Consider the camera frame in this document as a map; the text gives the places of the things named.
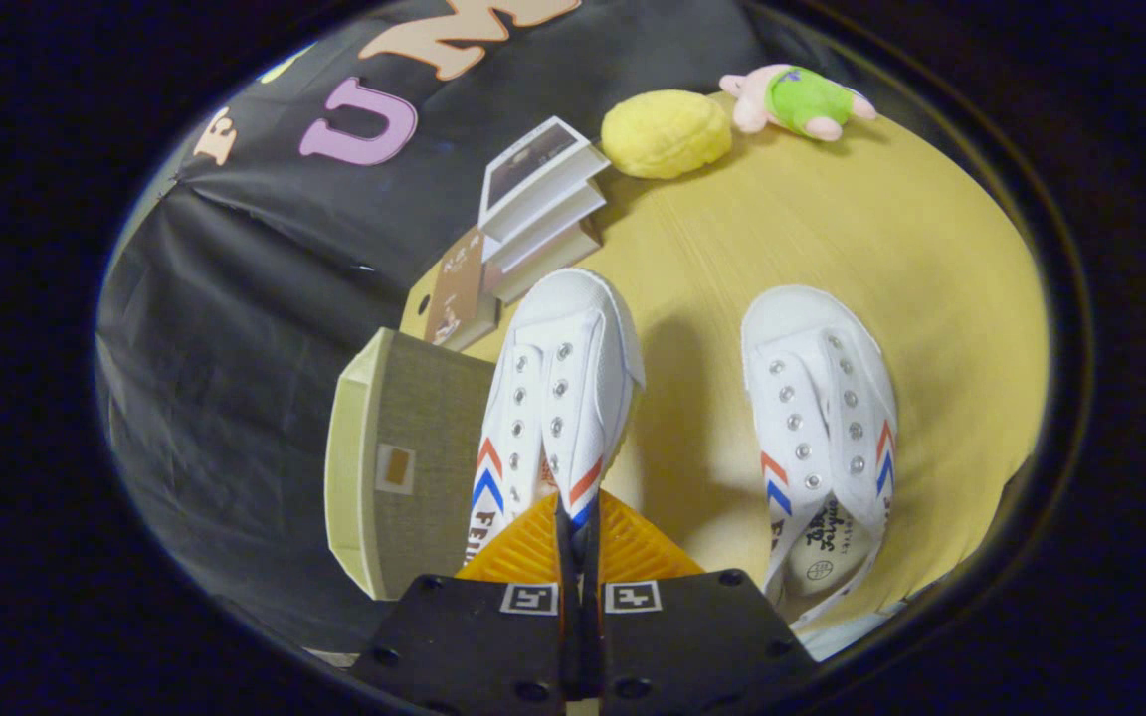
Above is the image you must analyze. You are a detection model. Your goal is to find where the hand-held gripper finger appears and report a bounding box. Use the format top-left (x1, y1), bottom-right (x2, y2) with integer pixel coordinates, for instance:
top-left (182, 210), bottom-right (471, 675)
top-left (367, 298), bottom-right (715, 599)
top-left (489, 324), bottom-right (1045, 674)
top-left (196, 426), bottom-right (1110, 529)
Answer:
top-left (349, 489), bottom-right (576, 716)
top-left (575, 487), bottom-right (819, 716)

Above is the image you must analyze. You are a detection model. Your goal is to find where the white canvas shoe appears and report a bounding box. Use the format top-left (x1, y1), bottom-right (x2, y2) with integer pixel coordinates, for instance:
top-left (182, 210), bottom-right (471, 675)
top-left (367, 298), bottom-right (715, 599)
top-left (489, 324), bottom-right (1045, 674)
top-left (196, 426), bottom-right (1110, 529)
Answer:
top-left (741, 285), bottom-right (899, 627)
top-left (465, 268), bottom-right (646, 568)

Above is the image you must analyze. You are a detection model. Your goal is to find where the brown cover book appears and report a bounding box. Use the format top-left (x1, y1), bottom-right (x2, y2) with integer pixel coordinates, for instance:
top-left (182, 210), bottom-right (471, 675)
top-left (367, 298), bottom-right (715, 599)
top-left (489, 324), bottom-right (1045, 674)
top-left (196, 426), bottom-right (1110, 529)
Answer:
top-left (423, 227), bottom-right (500, 352)

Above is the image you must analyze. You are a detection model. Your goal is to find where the black backdrop cloth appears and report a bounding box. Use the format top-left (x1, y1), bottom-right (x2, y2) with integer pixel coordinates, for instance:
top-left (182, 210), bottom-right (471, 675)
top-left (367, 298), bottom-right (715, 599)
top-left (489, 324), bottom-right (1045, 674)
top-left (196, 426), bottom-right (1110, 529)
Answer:
top-left (95, 0), bottom-right (793, 652)

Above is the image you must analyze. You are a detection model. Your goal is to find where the yellow plush bun toy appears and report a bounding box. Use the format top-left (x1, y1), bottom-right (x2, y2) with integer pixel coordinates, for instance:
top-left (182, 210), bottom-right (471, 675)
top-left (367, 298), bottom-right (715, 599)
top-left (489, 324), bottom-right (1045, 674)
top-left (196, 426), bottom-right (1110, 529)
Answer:
top-left (600, 89), bottom-right (733, 181)

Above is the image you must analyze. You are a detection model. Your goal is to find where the pink and green plush toy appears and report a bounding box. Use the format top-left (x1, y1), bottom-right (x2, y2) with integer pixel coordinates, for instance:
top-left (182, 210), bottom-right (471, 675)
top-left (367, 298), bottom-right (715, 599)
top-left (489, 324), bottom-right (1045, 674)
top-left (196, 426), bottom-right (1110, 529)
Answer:
top-left (718, 64), bottom-right (877, 142)

